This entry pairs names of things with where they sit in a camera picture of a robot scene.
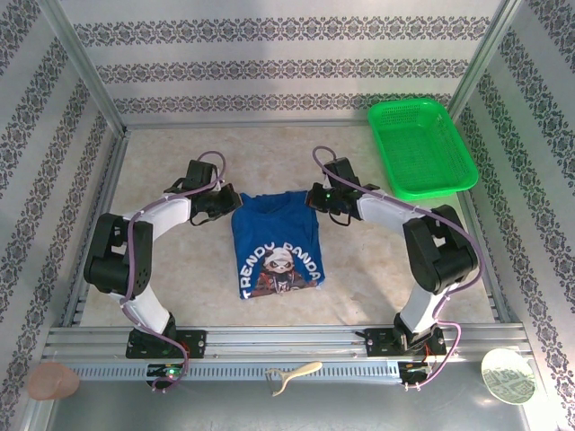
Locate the blue printed t-shirt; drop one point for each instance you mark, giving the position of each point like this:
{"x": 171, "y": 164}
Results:
{"x": 274, "y": 229}

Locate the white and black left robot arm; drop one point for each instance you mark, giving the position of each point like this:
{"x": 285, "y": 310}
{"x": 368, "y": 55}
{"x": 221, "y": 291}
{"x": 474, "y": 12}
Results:
{"x": 170, "y": 211}

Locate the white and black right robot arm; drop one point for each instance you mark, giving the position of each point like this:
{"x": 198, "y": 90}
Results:
{"x": 386, "y": 211}

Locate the green plastic basket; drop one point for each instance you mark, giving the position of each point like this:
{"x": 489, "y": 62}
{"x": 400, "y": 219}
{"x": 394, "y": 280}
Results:
{"x": 422, "y": 143}

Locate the beige vegetable peeler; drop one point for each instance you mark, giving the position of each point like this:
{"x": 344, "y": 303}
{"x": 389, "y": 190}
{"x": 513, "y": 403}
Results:
{"x": 298, "y": 372}

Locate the round brown object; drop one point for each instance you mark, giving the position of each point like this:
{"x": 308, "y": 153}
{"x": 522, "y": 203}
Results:
{"x": 51, "y": 381}

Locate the round green patterned plate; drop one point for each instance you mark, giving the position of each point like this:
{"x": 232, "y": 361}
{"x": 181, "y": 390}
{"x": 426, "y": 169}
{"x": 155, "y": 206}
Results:
{"x": 507, "y": 377}

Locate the aluminium back rail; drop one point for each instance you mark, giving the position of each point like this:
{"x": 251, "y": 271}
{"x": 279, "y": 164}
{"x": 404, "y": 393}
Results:
{"x": 224, "y": 124}

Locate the aluminium side rail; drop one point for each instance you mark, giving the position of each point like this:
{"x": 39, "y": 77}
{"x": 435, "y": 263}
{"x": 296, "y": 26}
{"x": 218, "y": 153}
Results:
{"x": 496, "y": 278}
{"x": 105, "y": 188}

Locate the aluminium frame post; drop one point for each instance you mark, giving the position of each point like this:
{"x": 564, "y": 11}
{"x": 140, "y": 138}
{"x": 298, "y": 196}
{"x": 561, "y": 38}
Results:
{"x": 479, "y": 67}
{"x": 85, "y": 67}

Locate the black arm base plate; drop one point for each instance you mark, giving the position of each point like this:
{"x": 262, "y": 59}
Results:
{"x": 195, "y": 343}
{"x": 377, "y": 343}

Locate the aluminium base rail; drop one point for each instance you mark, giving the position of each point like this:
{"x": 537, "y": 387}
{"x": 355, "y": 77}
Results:
{"x": 287, "y": 341}

